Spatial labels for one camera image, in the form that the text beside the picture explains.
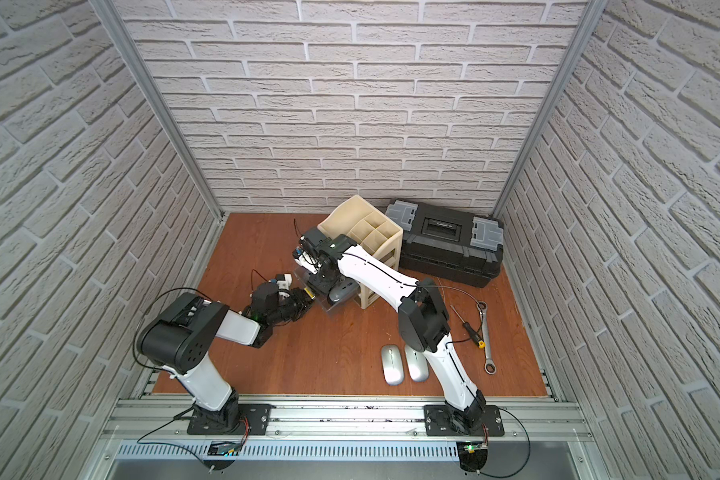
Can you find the clear drawer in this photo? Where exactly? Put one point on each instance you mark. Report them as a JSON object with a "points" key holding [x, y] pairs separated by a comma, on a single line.
{"points": [[328, 290]]}

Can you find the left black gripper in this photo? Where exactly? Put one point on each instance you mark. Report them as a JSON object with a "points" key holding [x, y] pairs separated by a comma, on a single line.
{"points": [[297, 301]]}

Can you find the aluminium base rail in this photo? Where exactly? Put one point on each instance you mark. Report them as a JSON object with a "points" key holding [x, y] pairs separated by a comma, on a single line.
{"points": [[356, 418]]}

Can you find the silver combination wrench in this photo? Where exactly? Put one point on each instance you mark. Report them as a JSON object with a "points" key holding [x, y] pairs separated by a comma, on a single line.
{"points": [[489, 365]]}

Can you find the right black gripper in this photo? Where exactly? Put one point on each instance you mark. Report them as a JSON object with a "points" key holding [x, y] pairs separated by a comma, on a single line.
{"points": [[320, 283]]}

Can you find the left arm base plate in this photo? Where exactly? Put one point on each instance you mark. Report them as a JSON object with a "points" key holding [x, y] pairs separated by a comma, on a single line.
{"points": [[236, 419]]}

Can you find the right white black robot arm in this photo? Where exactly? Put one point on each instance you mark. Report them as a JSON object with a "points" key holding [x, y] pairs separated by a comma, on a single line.
{"points": [[423, 319]]}

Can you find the beige drawer organizer cabinet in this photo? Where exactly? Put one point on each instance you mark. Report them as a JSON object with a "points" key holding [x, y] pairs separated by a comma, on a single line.
{"points": [[376, 236]]}

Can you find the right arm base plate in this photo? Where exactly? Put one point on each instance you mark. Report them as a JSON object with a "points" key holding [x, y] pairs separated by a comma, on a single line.
{"points": [[441, 420]]}

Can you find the silver computer mouse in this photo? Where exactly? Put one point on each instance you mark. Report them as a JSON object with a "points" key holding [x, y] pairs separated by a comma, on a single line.
{"points": [[417, 365], [392, 365]]}

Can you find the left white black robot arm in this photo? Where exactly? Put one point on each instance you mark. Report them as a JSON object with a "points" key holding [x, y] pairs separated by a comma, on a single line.
{"points": [[179, 338]]}

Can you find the black yellow screwdriver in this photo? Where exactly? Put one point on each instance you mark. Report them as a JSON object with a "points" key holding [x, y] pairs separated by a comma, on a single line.
{"points": [[473, 336]]}

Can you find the black plastic toolbox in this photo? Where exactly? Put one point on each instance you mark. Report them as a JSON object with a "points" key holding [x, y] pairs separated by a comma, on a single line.
{"points": [[450, 244]]}

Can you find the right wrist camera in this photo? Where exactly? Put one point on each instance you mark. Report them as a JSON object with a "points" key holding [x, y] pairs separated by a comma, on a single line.
{"points": [[305, 260]]}

